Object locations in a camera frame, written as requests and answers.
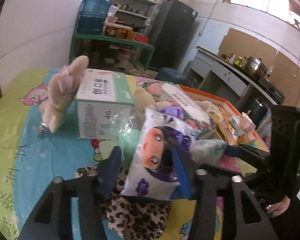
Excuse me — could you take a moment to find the person right hand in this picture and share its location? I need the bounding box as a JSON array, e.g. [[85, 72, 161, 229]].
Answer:
[[265, 196, 290, 218]]

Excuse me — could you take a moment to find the green metal shelf table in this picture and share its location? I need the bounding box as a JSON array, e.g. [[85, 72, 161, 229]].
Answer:
[[69, 32, 155, 71]]

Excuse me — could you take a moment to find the leopard print cloth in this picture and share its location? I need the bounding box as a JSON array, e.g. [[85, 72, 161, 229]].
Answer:
[[76, 164, 172, 240]]

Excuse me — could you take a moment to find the dark green air fryer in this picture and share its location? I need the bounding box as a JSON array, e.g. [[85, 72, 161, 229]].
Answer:
[[241, 98, 268, 127]]

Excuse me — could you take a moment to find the pale green tissue pack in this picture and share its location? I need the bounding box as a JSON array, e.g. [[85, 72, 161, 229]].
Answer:
[[229, 115, 244, 137]]

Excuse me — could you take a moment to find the red bowl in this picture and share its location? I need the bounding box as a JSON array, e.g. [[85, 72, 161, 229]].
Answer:
[[135, 35, 149, 43]]

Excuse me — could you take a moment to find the gas stove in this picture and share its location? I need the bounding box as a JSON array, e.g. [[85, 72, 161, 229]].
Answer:
[[258, 77, 285, 105]]

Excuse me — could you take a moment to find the black refrigerator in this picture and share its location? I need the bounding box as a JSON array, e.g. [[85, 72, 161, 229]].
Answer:
[[148, 0, 198, 70]]

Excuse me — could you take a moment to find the green white tissue box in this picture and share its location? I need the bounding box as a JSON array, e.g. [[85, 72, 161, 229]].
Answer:
[[75, 69, 134, 140]]

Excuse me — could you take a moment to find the grey kitchen counter cabinet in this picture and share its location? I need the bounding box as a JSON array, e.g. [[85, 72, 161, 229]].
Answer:
[[183, 46, 277, 110]]

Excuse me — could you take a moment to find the purple plush toy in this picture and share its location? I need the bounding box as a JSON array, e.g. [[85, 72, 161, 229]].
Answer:
[[159, 106, 184, 120]]

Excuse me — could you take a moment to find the blue water jug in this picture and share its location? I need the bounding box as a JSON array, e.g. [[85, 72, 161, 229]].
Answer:
[[75, 0, 112, 35]]

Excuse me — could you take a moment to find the grey green tissue pack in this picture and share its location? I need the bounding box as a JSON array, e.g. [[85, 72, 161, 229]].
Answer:
[[190, 139, 227, 165]]

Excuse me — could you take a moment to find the colourful cartoon bed quilt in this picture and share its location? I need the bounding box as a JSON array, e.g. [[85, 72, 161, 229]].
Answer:
[[0, 67, 271, 240]]

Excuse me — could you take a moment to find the purple cartoon wipes pack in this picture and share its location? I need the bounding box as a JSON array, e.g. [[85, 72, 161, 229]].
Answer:
[[121, 108, 199, 200]]

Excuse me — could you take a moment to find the yellow white snack bag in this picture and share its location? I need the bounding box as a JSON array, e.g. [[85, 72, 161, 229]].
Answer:
[[209, 111, 238, 146]]

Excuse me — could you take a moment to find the blue plastic stool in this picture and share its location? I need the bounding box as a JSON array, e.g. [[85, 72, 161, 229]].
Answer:
[[155, 68, 187, 86]]

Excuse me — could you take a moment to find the orange gold shallow box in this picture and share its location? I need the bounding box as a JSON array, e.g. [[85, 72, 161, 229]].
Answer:
[[179, 85, 259, 144]]

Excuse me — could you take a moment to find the steel steamer pot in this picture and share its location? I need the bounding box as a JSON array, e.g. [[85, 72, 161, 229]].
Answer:
[[243, 56, 268, 80]]

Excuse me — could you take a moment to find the pink plush bunny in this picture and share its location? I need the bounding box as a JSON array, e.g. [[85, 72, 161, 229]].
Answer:
[[38, 55, 89, 135]]

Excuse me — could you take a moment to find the clear bag pink item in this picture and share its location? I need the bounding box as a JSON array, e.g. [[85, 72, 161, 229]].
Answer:
[[239, 112, 256, 134]]

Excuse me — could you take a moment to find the mint green item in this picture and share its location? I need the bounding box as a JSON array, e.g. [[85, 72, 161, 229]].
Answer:
[[110, 109, 145, 163]]

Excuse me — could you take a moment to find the floral tissue pack large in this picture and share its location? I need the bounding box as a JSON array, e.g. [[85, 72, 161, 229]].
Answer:
[[133, 80, 217, 139]]

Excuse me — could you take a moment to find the floral cream cloth bundle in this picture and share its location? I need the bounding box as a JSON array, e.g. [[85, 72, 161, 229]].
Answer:
[[195, 101, 220, 113]]

